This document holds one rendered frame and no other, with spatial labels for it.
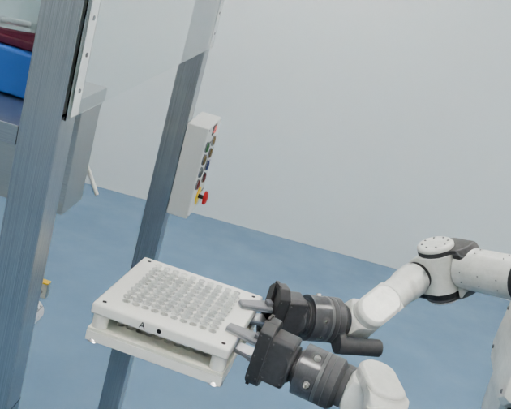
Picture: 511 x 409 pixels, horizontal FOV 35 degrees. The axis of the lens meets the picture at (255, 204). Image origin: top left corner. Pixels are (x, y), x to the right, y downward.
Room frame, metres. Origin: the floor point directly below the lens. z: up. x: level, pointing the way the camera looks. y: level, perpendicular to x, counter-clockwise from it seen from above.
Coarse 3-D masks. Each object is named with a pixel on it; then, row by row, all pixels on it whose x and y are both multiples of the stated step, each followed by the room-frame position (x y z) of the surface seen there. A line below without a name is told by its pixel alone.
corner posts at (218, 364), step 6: (96, 318) 1.21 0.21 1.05; (102, 318) 1.21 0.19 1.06; (108, 318) 1.21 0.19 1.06; (96, 324) 1.20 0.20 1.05; (102, 324) 1.21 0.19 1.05; (210, 360) 1.18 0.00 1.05; (216, 360) 1.17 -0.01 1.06; (222, 360) 1.17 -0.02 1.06; (210, 366) 1.18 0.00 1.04; (216, 366) 1.17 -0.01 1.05; (222, 366) 1.18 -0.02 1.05
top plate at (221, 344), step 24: (144, 264) 1.41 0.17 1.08; (120, 288) 1.28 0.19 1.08; (168, 288) 1.33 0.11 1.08; (192, 288) 1.36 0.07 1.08; (96, 312) 1.20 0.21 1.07; (120, 312) 1.20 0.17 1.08; (144, 312) 1.22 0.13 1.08; (240, 312) 1.31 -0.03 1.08; (168, 336) 1.18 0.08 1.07; (192, 336) 1.18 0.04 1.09; (216, 336) 1.20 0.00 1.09
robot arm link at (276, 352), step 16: (272, 320) 1.22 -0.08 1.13; (272, 336) 1.19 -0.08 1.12; (288, 336) 1.21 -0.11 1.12; (256, 352) 1.19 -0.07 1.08; (272, 352) 1.19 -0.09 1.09; (288, 352) 1.18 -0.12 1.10; (304, 352) 1.18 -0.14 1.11; (320, 352) 1.19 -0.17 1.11; (256, 368) 1.19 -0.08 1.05; (272, 368) 1.19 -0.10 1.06; (288, 368) 1.18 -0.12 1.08; (304, 368) 1.16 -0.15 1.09; (320, 368) 1.16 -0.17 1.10; (256, 384) 1.20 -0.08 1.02; (272, 384) 1.19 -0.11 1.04; (304, 384) 1.15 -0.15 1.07
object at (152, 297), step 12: (180, 276) 1.38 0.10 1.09; (144, 288) 1.29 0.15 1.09; (204, 288) 1.36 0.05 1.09; (216, 288) 1.37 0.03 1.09; (168, 300) 1.28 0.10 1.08; (180, 300) 1.30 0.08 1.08; (180, 312) 1.24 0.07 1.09; (192, 312) 1.26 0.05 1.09; (204, 312) 1.27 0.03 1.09; (216, 312) 1.28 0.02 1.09
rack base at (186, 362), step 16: (112, 320) 1.25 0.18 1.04; (96, 336) 1.20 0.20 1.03; (112, 336) 1.20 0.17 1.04; (128, 336) 1.21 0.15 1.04; (144, 336) 1.22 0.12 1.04; (128, 352) 1.19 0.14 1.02; (144, 352) 1.19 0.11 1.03; (160, 352) 1.18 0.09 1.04; (176, 352) 1.20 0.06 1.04; (192, 352) 1.21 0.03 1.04; (176, 368) 1.18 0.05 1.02; (192, 368) 1.17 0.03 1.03; (208, 368) 1.17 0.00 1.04
